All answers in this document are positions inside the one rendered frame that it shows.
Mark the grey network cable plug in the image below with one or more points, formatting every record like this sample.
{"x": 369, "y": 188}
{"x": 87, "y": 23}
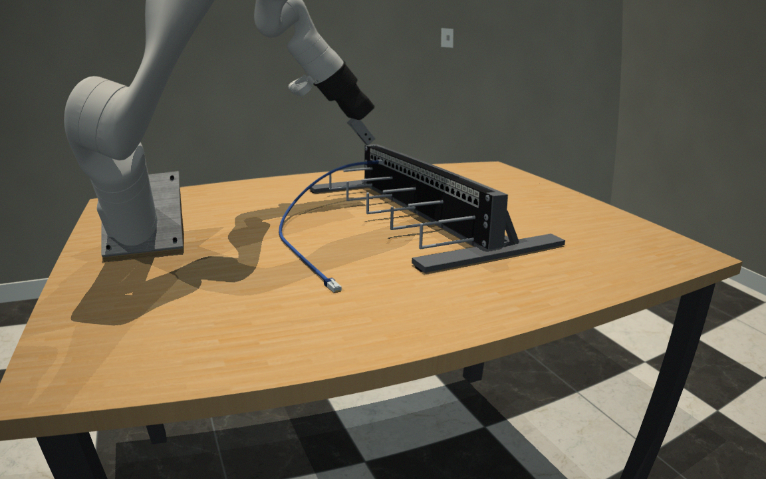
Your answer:
{"x": 332, "y": 285}

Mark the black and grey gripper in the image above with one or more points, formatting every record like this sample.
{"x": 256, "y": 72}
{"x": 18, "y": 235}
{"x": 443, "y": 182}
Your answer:
{"x": 336, "y": 81}

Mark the blue patch cord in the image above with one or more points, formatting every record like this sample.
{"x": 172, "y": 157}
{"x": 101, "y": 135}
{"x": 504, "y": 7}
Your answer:
{"x": 293, "y": 203}

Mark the black patch panel rack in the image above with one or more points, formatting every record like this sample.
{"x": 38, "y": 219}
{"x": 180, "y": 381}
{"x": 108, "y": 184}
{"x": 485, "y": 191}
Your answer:
{"x": 479, "y": 212}

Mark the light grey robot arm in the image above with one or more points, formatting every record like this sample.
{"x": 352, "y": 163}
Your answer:
{"x": 111, "y": 118}

